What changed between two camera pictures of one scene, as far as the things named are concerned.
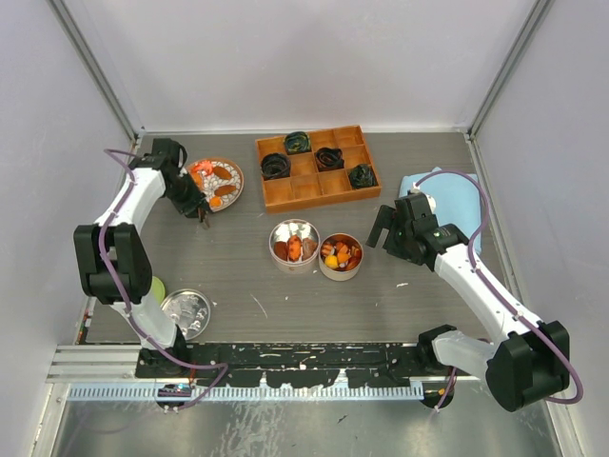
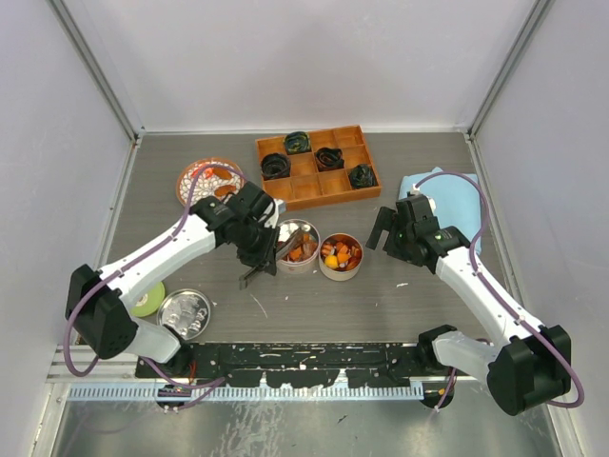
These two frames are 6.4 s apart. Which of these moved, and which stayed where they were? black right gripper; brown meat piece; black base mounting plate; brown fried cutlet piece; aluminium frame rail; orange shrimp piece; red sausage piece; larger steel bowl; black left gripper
Moved: black left gripper; orange shrimp piece; brown fried cutlet piece
Stayed: black right gripper; brown meat piece; larger steel bowl; black base mounting plate; red sausage piece; aluminium frame rail
